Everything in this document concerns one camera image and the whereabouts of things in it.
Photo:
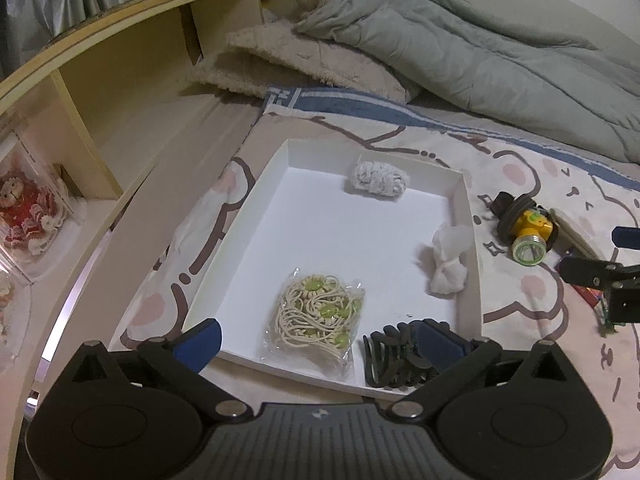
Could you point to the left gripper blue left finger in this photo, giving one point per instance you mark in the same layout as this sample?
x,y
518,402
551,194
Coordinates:
x,y
198,346

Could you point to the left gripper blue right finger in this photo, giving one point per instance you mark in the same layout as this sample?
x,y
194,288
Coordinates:
x,y
439,345

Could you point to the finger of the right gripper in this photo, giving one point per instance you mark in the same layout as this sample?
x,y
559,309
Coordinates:
x,y
626,237
598,274

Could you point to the colourful playing card box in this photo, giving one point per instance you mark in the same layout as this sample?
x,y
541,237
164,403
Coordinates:
x,y
593,297

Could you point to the silver foil pouch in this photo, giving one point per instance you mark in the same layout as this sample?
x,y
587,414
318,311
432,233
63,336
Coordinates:
x,y
576,235

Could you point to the brown plastic hair claw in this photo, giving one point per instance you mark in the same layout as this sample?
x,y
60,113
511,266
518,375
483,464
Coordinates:
x,y
392,359

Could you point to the yellow headlamp with black strap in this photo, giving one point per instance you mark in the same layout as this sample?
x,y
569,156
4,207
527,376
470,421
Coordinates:
x,y
525,226

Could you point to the white cotton wad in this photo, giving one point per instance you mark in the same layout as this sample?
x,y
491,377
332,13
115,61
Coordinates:
x,y
441,260

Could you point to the white grey yarn ball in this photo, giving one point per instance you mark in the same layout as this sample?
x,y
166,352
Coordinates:
x,y
379,179

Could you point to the green plastic clothespin with cord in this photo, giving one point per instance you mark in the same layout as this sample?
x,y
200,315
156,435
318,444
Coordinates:
x,y
605,325

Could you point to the cartoon bear print sheet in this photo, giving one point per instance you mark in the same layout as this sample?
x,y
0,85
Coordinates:
x,y
584,196

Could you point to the white shallow cardboard tray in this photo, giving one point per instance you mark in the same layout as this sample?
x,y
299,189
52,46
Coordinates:
x,y
302,217

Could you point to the doll in clear box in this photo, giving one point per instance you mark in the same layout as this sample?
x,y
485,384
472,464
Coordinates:
x,y
41,216

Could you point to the grey quilted duvet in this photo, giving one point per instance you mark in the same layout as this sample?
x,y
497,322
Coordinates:
x,y
556,85

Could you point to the wooden headboard shelf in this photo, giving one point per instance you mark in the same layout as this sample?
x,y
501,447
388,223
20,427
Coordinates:
x,y
113,105

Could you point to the beige fleece blanket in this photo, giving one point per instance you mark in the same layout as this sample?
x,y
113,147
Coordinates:
x,y
257,58

